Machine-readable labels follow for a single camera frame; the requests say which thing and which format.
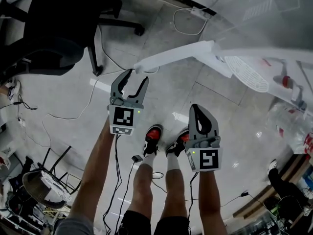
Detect person's right leg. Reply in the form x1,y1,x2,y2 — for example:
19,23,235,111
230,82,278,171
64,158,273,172
160,153,189,219

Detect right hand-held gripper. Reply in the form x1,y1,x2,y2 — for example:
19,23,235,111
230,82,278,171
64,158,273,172
184,103,223,173

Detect white water dispenser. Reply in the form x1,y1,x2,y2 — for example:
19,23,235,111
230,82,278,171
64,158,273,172
199,0,313,118

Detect person's left leg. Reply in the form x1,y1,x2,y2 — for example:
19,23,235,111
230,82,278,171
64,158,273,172
127,153,157,220

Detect cluster of clear empty jugs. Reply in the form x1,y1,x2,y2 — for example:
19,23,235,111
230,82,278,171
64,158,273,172
266,101,313,157

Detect person's red black shoe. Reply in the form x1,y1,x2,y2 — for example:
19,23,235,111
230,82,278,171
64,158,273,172
166,128,191,158
142,124,163,158

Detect person's leg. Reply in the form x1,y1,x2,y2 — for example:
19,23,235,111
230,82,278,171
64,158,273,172
160,153,189,219
127,153,157,220

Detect person's right forearm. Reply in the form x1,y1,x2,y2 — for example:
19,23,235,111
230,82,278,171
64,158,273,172
197,171,228,235

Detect person's left forearm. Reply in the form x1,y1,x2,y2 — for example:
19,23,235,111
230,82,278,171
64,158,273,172
67,117,118,224

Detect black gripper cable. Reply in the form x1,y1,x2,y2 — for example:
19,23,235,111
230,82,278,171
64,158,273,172
102,133,123,235
185,171,200,220

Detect white cabinet door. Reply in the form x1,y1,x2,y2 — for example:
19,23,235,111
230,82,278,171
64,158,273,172
134,40,233,78

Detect person's right red black shoe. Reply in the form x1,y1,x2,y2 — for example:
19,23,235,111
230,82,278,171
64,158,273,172
166,128,191,158

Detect dark wicker chair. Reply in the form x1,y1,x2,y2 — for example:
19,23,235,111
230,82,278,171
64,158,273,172
21,145,83,209

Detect patterned round seat cushion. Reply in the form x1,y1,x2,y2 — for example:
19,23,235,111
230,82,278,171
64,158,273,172
40,169,72,202

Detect black office chair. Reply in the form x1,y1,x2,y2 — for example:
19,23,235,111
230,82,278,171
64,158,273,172
0,0,145,77

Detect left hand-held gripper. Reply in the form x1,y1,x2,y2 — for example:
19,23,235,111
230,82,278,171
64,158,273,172
107,69,150,137

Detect person's black shorts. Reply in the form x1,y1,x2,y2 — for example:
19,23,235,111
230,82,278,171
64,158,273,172
120,209,191,235

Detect person's left red black shoe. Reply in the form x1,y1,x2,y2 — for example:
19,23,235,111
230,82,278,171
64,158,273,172
142,124,163,158

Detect white power strip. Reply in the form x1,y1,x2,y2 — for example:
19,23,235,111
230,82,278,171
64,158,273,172
190,6,212,20

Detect person's grey shirt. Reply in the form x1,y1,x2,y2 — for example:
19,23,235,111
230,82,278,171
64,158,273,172
53,213,95,235

